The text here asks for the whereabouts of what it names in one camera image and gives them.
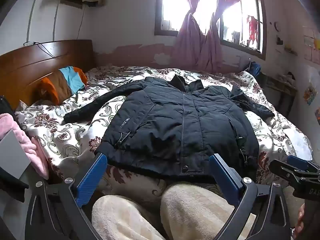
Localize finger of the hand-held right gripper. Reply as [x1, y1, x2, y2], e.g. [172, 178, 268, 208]
[269, 159, 305, 188]
[287, 155, 320, 173]

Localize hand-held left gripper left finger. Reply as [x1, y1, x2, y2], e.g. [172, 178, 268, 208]
[25, 152, 108, 240]

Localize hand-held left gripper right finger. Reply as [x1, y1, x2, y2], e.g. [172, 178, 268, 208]
[209, 154, 292, 240]

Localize black padded jacket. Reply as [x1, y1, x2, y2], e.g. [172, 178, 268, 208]
[64, 74, 275, 180]

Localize person's right hand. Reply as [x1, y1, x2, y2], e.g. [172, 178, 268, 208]
[294, 202, 306, 239]

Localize cream fleece pants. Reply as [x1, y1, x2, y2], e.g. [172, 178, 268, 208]
[91, 183, 255, 240]

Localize floral quilt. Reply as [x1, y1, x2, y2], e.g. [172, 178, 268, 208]
[15, 65, 313, 205]

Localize pink fleece cloth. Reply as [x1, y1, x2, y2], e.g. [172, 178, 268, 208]
[0, 112, 49, 179]

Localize small wooden table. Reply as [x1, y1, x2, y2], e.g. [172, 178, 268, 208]
[260, 72, 298, 118]

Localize grey flat box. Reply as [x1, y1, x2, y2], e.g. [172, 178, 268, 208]
[0, 130, 32, 179]

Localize orange blue brown pillow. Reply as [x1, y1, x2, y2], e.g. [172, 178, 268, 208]
[37, 66, 88, 105]

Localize blue bag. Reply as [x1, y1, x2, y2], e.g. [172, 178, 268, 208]
[246, 61, 262, 77]

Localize wooden headboard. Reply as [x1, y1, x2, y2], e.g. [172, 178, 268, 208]
[0, 39, 97, 110]

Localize pink curtain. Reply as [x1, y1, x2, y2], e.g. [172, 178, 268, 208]
[171, 0, 258, 73]

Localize red window ornament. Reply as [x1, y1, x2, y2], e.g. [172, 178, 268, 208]
[246, 15, 259, 45]

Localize window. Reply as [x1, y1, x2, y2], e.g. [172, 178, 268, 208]
[154, 0, 267, 60]

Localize colourful wall sticker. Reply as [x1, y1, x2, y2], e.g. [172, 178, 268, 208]
[303, 84, 318, 105]

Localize small wall shelf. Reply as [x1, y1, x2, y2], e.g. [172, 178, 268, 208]
[284, 44, 298, 56]

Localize black cable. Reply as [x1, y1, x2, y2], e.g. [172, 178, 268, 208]
[76, 4, 87, 40]

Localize white wall pipe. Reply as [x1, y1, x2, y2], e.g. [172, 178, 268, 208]
[27, 0, 43, 43]

